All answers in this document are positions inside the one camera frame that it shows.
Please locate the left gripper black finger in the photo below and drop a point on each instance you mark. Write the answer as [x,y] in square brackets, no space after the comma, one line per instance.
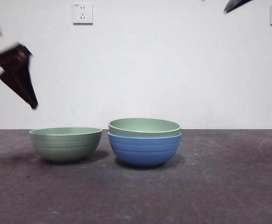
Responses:
[21,81]

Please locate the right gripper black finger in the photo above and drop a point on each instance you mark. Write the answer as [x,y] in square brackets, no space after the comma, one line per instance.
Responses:
[236,4]

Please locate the green ribbed bowl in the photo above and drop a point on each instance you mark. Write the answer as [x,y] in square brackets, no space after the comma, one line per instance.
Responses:
[66,147]
[140,126]

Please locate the blue ribbed bowl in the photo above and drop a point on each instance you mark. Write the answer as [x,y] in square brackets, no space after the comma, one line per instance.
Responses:
[145,150]

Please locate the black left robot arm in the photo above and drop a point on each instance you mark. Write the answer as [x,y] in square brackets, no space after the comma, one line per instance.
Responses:
[9,58]

